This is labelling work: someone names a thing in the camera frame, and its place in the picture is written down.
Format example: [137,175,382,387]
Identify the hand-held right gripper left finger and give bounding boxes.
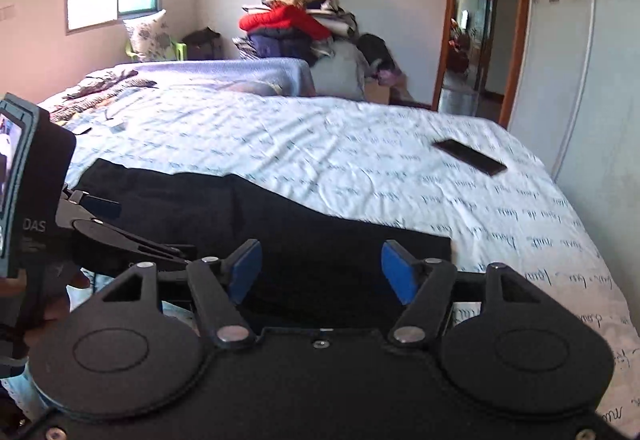
[100,239,264,350]

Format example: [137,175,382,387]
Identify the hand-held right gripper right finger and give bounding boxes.
[381,240,546,350]

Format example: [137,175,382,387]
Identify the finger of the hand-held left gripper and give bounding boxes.
[70,217,197,269]
[59,188,122,227]

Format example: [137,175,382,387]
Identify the black pants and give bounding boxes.
[75,158,454,332]

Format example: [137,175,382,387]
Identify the person's left hand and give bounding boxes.
[0,270,92,352]

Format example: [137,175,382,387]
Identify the white printed bed blanket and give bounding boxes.
[10,84,634,427]

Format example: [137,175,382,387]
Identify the patterned quilt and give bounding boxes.
[37,68,154,123]

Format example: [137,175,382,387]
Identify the green plastic chair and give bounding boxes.
[125,38,189,63]

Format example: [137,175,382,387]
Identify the floral pillow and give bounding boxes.
[122,10,176,63]

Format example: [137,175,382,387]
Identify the cardboard box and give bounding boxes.
[363,76,394,105]

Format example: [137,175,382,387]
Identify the blue striped pillow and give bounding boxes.
[112,58,317,98]

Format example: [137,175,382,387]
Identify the dark bag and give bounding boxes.
[181,28,224,62]

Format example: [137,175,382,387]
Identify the grey cloth bundle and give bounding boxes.
[309,42,371,102]

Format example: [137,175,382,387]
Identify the black and purple clothes heap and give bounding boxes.
[357,33,412,91]

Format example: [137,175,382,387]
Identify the red jacket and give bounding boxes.
[238,4,334,41]

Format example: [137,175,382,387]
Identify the white wardrobe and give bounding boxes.
[506,0,640,251]

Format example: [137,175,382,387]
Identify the wooden door frame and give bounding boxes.
[432,0,534,129]

